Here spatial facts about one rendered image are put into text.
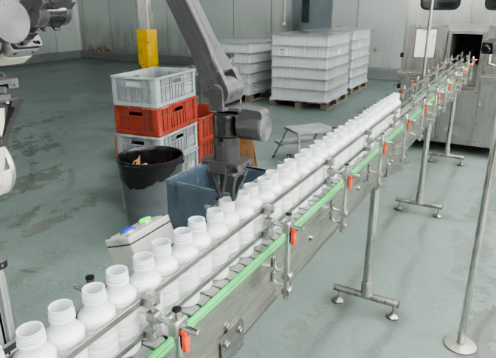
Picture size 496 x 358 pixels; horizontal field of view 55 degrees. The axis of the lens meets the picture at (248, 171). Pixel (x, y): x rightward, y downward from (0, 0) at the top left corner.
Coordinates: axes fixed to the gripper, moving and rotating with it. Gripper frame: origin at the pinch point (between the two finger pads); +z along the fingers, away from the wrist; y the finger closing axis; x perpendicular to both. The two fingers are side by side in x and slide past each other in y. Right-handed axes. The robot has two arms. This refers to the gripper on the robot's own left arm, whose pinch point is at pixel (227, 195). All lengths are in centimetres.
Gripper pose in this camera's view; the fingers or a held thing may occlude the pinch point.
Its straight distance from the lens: 110.8
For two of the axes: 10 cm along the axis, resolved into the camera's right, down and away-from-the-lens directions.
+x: -4.9, 2.9, -8.2
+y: -8.7, -1.6, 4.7
